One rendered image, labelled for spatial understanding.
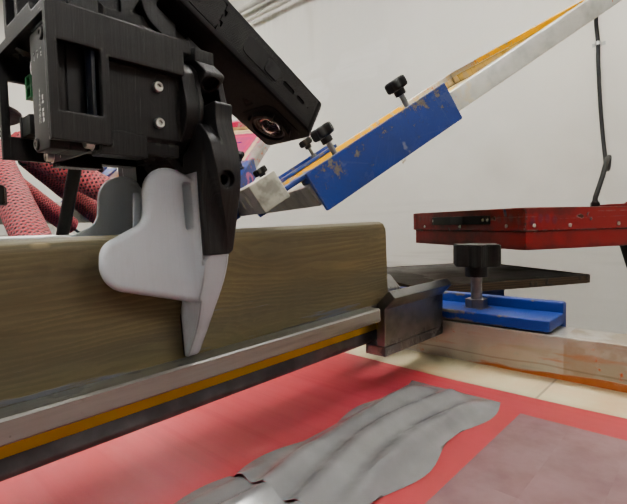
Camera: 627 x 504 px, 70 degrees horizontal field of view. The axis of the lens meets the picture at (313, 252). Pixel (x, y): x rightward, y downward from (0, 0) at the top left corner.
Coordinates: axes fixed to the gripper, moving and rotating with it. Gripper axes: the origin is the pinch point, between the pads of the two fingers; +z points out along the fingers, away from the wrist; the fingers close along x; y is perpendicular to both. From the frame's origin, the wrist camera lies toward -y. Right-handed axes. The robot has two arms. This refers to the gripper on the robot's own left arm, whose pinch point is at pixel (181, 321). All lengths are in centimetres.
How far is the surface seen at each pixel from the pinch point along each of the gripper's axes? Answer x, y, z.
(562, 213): -4, -94, -6
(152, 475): 0.6, 2.4, 7.5
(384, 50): -119, -200, -99
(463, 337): 4.6, -25.6, 5.3
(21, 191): -54, -7, -11
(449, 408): 9.2, -13.4, 6.8
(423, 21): -95, -200, -107
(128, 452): -2.8, 2.1, 7.5
